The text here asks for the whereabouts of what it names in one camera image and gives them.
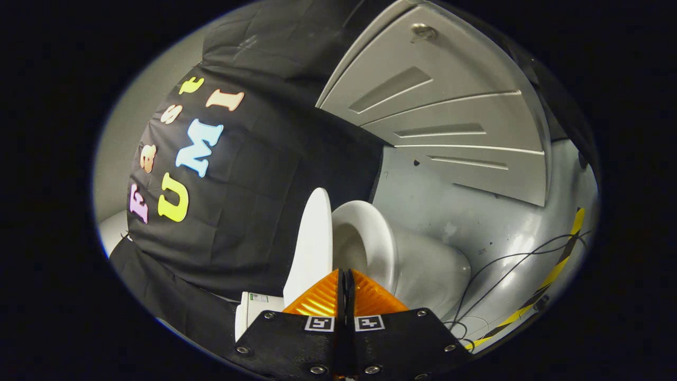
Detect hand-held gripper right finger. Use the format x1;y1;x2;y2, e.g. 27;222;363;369
344;268;471;379

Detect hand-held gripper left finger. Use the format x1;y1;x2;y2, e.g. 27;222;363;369
234;268;344;379

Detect white toilet lid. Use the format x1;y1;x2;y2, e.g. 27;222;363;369
283;188;334;307

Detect black backdrop cloth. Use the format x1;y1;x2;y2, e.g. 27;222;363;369
108;0;386;366

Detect yellow black floor tape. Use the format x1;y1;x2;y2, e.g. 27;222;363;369
465;207;587;351

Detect black floor cables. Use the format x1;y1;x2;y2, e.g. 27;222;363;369
443;230;589;346

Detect white cabinet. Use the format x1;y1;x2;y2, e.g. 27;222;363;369
316;0;553;207

